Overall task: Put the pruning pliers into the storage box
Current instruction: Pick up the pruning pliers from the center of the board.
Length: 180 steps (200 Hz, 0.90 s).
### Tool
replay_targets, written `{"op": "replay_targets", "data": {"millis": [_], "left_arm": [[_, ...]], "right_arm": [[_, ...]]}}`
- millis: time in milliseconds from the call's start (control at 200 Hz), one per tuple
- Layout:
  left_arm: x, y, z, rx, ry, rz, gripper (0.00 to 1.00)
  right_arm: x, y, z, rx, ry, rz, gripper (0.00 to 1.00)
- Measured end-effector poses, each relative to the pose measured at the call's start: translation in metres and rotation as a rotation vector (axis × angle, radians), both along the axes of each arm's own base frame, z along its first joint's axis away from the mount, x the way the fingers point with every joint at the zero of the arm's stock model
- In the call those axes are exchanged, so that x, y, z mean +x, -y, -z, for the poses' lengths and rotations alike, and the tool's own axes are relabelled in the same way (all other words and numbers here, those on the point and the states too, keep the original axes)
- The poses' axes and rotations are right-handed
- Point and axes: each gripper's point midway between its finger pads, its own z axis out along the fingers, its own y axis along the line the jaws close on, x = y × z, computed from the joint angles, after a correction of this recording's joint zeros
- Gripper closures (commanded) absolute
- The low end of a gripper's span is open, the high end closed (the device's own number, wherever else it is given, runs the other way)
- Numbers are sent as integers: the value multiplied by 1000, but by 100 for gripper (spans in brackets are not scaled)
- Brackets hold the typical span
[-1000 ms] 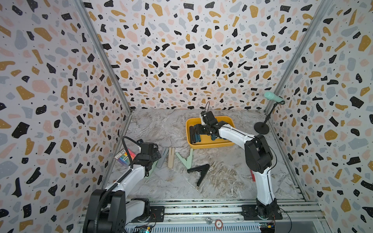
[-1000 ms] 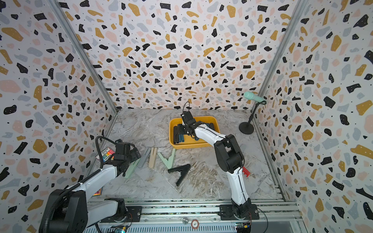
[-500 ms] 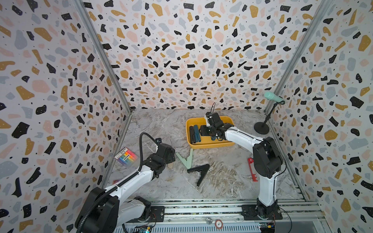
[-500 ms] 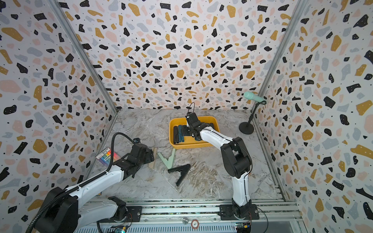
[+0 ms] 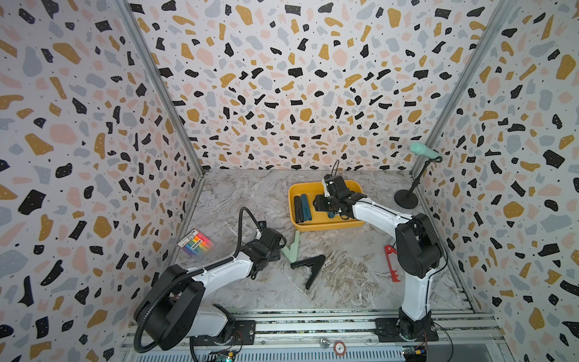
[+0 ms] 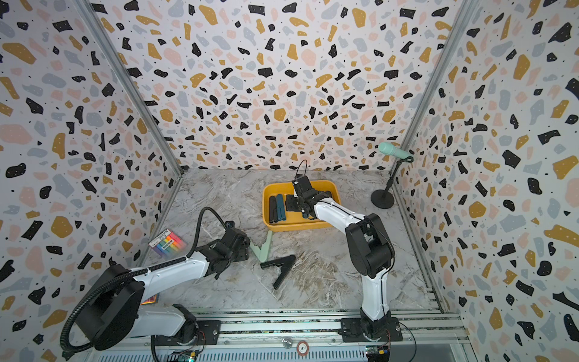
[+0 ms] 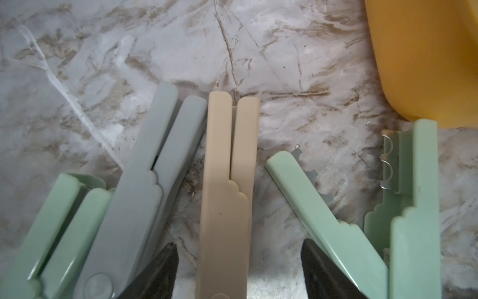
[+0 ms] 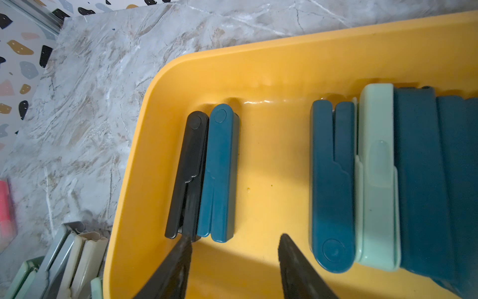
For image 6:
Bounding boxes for open light green pliers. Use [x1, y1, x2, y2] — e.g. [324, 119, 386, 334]
[250, 230, 273, 263]

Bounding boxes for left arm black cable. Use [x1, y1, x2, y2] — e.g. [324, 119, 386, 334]
[59, 207, 236, 362]

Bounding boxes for yellow storage box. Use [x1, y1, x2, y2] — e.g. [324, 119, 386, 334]
[262, 180, 342, 232]

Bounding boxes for pink card pack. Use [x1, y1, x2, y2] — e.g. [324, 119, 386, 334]
[141, 294, 159, 306]

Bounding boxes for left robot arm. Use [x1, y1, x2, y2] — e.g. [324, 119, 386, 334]
[60, 227, 250, 353]

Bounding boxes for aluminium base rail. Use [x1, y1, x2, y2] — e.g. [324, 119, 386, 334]
[81, 308, 480, 362]

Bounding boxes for open black pliers centre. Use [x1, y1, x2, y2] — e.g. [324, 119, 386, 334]
[260, 254, 296, 291]

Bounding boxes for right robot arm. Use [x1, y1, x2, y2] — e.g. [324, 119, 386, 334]
[292, 173, 395, 341]

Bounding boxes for highlighter pen pack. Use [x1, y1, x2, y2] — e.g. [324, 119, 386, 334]
[149, 229, 187, 259]

